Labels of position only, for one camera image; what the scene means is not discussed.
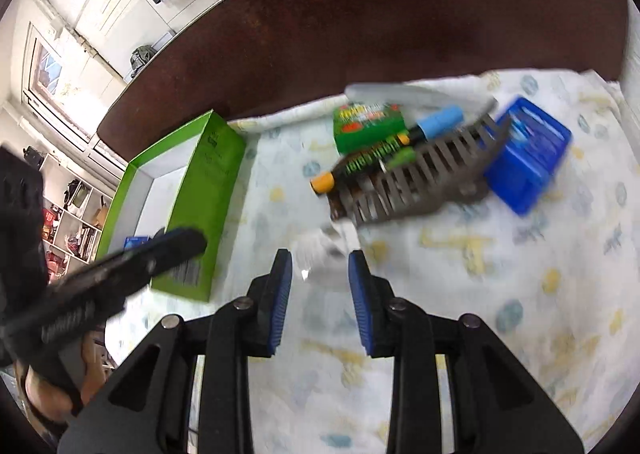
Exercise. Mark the white framed glass door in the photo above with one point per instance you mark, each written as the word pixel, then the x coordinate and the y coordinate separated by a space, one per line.
pixel 55 78

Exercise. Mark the white shelf unit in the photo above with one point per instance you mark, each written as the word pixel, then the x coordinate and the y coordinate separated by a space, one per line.
pixel 80 214

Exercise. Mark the grey hair claw clip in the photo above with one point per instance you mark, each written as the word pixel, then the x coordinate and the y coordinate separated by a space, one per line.
pixel 425 206

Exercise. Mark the small green box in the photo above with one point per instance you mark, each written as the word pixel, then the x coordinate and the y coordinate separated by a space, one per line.
pixel 370 131

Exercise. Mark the dark marker with orange cap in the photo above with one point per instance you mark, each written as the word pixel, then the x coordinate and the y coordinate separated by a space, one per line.
pixel 322 182

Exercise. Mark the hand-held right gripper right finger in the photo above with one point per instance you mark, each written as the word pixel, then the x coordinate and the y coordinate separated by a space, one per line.
pixel 361 304

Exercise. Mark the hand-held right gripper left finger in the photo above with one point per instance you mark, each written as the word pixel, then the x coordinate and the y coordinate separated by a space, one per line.
pixel 281 294

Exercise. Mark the person's left hand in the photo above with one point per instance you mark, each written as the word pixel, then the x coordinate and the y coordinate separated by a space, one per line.
pixel 45 396

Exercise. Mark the printed blanket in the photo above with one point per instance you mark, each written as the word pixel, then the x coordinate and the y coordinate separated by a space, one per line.
pixel 500 284

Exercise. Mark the white plastic packet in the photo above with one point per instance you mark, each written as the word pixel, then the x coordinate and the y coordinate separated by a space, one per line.
pixel 400 93

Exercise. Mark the green cardboard box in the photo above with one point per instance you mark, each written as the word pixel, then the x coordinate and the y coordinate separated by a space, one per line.
pixel 200 194

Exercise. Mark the blue plastic box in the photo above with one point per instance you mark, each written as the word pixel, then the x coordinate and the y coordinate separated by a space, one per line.
pixel 530 158

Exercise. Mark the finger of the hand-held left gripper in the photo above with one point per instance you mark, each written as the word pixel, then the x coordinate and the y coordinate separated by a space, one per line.
pixel 165 251

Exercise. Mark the small white bottle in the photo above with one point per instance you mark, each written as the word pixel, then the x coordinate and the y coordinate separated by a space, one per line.
pixel 325 259

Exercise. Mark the blue card box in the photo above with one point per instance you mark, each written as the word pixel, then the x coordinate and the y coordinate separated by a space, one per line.
pixel 136 242

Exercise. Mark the black marker with pale cap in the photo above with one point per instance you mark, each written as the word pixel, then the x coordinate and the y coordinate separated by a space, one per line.
pixel 440 122

